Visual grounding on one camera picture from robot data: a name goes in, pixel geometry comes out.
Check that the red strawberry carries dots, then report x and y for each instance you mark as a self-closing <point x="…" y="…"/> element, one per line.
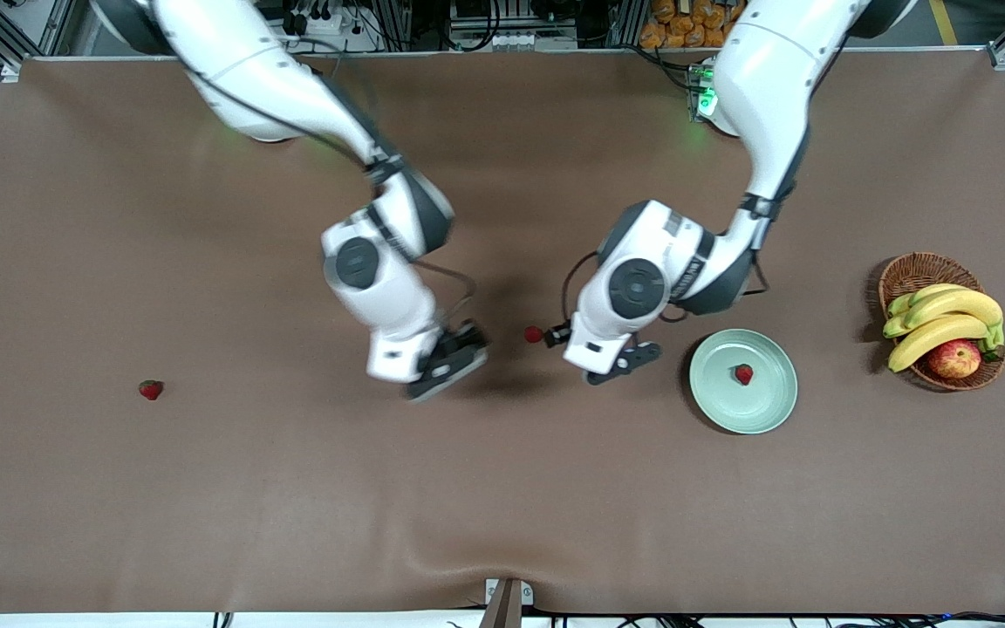
<point x="151" y="390"/>
<point x="743" y="374"/>
<point x="534" y="334"/>

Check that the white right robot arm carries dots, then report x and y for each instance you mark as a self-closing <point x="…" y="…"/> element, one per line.
<point x="249" y="70"/>

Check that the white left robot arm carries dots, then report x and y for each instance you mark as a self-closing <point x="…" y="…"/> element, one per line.
<point x="764" y="78"/>

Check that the pale green plate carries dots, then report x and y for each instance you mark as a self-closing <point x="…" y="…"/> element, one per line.
<point x="764" y="410"/>

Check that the brown table cover mat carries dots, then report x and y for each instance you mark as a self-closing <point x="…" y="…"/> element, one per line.
<point x="502" y="488"/>

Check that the white connector strip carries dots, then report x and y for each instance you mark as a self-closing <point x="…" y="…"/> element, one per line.
<point x="529" y="40"/>

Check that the white power strip with plugs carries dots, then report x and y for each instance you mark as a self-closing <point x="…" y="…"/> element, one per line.
<point x="345" y="39"/>

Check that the orange bread bun pile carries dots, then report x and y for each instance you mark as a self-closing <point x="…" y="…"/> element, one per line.
<point x="686" y="26"/>

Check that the brown wicker basket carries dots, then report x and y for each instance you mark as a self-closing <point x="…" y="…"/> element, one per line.
<point x="926" y="270"/>

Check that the yellow banana bunch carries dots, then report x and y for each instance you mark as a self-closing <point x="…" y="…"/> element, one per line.
<point x="947" y="307"/>

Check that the red apple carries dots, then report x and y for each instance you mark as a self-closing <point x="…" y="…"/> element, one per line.
<point x="954" y="358"/>

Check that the metal table edge bracket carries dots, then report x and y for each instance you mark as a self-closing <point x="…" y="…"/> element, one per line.
<point x="507" y="602"/>

